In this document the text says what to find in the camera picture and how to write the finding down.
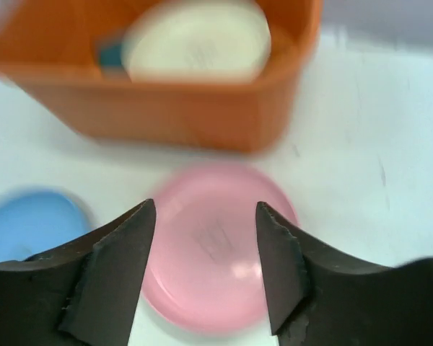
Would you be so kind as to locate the orange plastic bin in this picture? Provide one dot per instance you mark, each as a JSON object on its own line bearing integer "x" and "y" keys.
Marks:
{"x": 50, "y": 49}

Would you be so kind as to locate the blue round plate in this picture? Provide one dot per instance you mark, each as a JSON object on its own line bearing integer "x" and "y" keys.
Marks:
{"x": 36, "y": 219}

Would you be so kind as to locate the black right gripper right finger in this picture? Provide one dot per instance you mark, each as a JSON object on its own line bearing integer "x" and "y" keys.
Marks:
{"x": 318, "y": 295}

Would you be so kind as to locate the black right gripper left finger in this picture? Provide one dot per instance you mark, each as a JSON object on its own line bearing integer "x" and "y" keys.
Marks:
{"x": 84, "y": 292}

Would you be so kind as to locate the pink round plate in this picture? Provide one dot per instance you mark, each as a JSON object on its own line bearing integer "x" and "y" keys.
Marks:
{"x": 204, "y": 272}

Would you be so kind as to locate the teal square plate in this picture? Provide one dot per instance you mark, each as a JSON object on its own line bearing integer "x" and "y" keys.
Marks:
{"x": 108, "y": 57}

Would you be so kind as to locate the cream white round plate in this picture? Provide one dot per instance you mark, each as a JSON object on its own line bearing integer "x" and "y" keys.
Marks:
{"x": 198, "y": 41}

